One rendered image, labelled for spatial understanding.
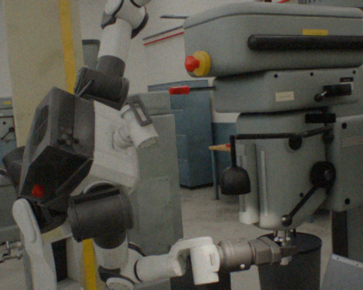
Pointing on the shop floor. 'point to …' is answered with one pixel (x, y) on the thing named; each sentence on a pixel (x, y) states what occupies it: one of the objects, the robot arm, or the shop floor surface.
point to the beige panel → (45, 80)
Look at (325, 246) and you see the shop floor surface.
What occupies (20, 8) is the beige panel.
